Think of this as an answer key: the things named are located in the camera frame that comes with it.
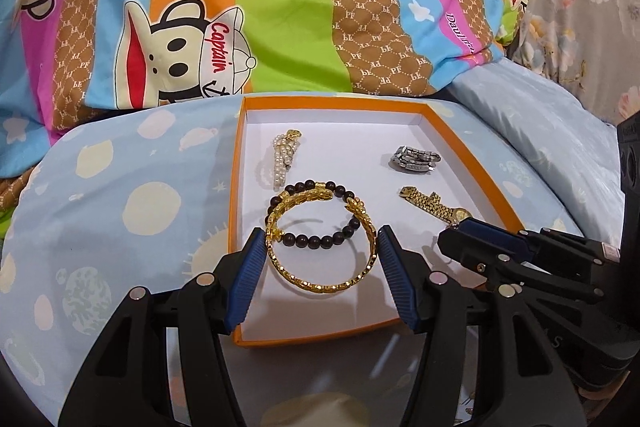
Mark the gold wristwatch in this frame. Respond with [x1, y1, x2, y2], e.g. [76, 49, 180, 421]
[398, 185, 474, 226]

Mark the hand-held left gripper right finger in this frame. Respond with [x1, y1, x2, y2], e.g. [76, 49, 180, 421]
[376, 224, 587, 427]

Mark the colourful striped cartoon blanket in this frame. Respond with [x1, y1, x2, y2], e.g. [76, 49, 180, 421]
[0, 0, 547, 238]

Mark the pearl bracelet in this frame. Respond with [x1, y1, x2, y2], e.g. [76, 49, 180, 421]
[257, 129, 304, 193]

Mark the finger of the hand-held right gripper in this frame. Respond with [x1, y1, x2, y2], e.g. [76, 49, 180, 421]
[438, 227, 607, 304]
[459, 217, 622, 261]

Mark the black bead bracelet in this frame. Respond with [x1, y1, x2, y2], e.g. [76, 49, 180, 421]
[267, 179, 364, 251]

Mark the plain light blue pillow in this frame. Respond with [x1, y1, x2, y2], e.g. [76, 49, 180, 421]
[446, 56, 624, 253]

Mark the orange cardboard box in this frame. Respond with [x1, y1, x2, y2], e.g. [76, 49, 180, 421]
[231, 94, 526, 351]

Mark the silver metal watch band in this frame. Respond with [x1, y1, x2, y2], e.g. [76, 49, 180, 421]
[388, 145, 442, 177]

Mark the gold bangle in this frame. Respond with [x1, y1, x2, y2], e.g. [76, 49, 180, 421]
[263, 189, 379, 297]

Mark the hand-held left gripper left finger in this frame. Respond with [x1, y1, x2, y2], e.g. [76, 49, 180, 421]
[59, 227, 269, 427]

